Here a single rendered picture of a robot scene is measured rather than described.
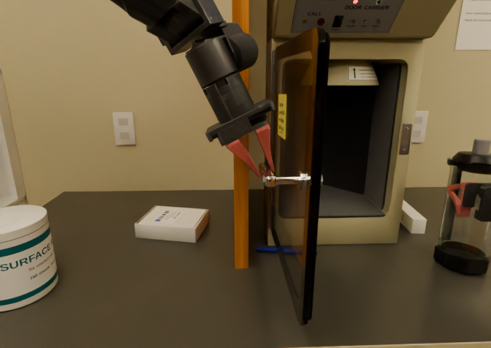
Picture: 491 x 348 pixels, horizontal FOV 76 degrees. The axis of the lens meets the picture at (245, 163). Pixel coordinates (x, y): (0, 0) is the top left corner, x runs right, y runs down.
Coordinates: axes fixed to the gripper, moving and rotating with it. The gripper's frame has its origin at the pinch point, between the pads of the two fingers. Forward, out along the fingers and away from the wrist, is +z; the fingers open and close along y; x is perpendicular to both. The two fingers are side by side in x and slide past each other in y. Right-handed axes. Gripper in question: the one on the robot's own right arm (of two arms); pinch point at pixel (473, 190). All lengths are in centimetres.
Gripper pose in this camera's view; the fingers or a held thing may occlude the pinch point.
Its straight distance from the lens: 81.4
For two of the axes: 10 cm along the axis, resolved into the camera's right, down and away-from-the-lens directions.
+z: -0.2, -2.1, 9.8
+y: -10.0, -0.3, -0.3
